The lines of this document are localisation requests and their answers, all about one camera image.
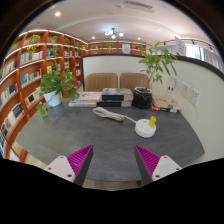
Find orange wooden bookshelf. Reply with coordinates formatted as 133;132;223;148
0;29;143;162

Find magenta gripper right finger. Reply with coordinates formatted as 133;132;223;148
134;145;181;185

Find tan chair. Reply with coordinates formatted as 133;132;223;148
120;72;149;92
85;73;118;91

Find books stack right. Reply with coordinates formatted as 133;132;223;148
152;96;182;113

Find coiled white power cable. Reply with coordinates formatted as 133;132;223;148
92;106;138;125

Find right tan chair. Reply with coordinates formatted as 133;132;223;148
120;72;149;92

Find left tan chair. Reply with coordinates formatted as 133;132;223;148
85;73;118;91

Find round white power socket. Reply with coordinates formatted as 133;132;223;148
135;119;156;138

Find white books stack left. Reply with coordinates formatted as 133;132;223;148
68;92;101;107

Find plant in white pot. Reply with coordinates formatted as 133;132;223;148
37;70;79;109

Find ceiling lamp cluster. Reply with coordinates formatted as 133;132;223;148
105;28;124;40

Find dark books stack centre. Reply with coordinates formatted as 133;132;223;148
97;88;133;107

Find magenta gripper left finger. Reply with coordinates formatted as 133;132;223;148
45;145;93;186

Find white wall socket panel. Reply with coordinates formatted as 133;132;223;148
181;82;200;106

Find tall plant in black pot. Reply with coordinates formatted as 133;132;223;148
132;42;177;108

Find small green glass vase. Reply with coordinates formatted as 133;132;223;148
37;102;48;117

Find yellow charger plug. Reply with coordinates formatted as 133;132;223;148
149;116;156;128

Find white sign on partition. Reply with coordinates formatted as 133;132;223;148
175;38;186;56

